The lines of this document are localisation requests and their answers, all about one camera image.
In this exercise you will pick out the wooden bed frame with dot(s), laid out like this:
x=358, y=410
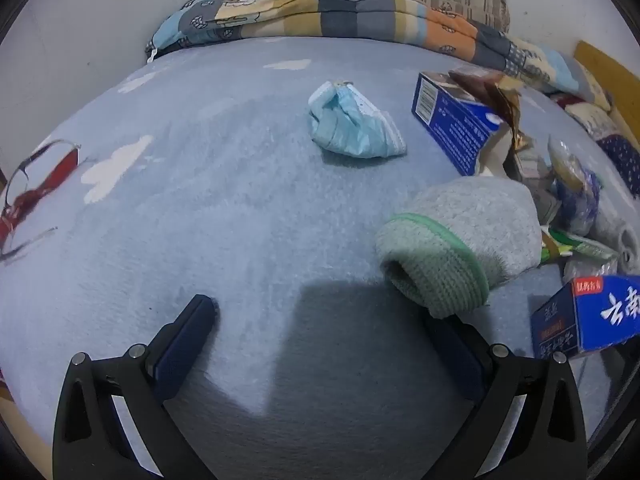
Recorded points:
x=600, y=60

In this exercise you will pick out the blue box red label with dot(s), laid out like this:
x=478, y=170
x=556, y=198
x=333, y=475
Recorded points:
x=605, y=315

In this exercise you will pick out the grey sock green trim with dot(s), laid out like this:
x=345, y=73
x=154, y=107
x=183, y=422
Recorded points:
x=475, y=220

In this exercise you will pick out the blue cloud blanket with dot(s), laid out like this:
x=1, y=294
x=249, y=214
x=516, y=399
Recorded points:
x=200, y=220

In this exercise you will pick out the white grey carton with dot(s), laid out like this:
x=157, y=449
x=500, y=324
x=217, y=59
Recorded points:
x=532, y=170

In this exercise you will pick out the plain grey sock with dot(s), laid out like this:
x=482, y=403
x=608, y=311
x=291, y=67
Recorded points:
x=612, y=220

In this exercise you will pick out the navy star pillow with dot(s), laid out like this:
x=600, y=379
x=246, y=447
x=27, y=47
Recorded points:
x=622, y=160

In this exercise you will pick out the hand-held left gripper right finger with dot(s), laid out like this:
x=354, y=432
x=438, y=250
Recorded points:
x=457, y=360

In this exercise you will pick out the red clear plastic wrapper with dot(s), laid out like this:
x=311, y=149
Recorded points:
x=60, y=170

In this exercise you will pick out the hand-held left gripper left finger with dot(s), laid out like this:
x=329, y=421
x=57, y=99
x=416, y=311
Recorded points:
x=185, y=345

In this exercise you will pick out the patchwork quilt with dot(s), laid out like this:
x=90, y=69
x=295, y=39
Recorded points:
x=350, y=12

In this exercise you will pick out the blue face mask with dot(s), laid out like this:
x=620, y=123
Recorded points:
x=345, y=125

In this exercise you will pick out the beige printed pillow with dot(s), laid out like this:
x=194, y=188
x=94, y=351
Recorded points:
x=592, y=115

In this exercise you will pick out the brown foil wrapper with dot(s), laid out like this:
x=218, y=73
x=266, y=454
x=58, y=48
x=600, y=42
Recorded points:
x=492, y=92

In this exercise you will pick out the green snack wrapper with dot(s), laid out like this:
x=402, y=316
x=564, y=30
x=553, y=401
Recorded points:
x=575, y=247

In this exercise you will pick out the blue cardboard box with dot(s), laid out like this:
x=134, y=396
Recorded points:
x=450, y=130

